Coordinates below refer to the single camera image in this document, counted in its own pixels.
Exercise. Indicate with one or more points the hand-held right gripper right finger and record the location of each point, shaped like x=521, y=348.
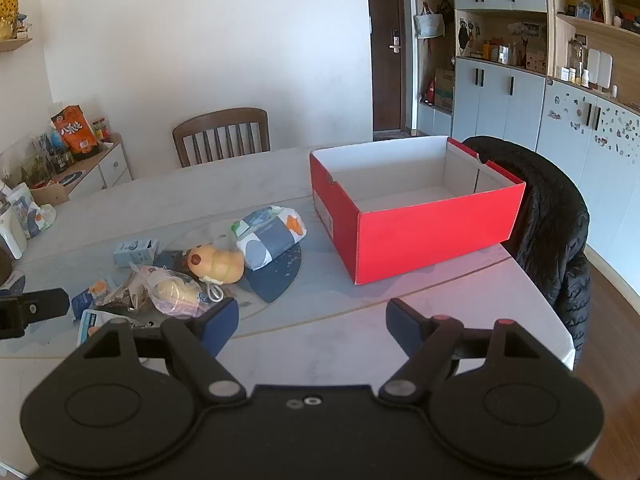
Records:
x=402, y=325

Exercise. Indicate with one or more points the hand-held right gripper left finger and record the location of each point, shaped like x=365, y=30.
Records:
x=220, y=322

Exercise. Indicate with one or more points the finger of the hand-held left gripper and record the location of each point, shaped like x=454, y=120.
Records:
x=45, y=305

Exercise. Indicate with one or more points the white chicken sausage packet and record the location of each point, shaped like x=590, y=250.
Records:
x=92, y=325

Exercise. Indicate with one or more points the bread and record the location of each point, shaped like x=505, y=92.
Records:
x=172, y=294

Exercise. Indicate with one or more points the yellow plush toy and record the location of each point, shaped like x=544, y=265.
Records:
x=217, y=262

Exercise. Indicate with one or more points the black packet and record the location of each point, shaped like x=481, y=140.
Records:
x=170, y=261

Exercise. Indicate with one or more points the silver snack packet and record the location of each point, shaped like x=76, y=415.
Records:
x=125, y=295

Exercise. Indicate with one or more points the red cardboard box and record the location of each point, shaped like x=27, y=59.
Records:
x=425, y=240

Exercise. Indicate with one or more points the patterned tissue pack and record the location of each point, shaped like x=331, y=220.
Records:
x=267, y=235

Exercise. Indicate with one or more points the white kettle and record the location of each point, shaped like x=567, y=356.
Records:
x=10, y=235

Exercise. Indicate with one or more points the white printed plastic bag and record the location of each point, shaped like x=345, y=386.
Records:
x=27, y=210

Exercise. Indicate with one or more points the small brown cardboard box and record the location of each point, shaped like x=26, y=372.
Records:
x=50, y=194

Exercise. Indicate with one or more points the round blue coaster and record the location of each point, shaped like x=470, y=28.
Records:
x=70, y=177

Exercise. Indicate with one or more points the clear plastic container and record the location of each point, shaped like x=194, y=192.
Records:
x=20, y=165

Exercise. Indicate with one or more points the dark glass jar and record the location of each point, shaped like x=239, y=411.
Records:
x=62, y=159

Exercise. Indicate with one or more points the white side cabinet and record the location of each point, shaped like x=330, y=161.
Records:
x=112, y=165

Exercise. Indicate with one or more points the orange snack bag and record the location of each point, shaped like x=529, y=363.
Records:
x=75, y=132

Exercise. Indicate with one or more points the black padded jacket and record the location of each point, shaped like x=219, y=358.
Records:
x=550, y=230

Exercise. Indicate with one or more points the red lid jar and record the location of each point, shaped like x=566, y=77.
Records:
x=100, y=130

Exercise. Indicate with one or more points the patterned doormat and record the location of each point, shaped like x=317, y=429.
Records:
x=395, y=136

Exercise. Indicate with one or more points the brown wooden chair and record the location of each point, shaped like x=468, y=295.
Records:
x=220, y=117

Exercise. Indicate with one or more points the red bag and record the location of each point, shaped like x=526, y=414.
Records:
x=430, y=92

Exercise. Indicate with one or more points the printed cardboard carton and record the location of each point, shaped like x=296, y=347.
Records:
x=444, y=87

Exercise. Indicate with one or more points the dark brown door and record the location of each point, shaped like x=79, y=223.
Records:
x=382, y=60

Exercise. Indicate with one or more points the silver door lock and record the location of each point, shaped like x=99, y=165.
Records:
x=395, y=40

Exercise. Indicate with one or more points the yellow ornament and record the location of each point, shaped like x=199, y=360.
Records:
x=7, y=15

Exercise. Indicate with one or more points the black hanging ornament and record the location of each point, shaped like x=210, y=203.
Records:
x=465, y=35

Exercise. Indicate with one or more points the hanging grey tote bag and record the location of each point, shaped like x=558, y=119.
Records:
x=429, y=24

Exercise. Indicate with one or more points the white cutting board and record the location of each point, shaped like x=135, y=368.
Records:
x=600, y=67

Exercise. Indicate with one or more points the grey wooden wall cabinet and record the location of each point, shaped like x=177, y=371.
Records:
x=500, y=90

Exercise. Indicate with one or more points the wooden wall shelf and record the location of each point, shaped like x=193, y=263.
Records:
x=15, y=43

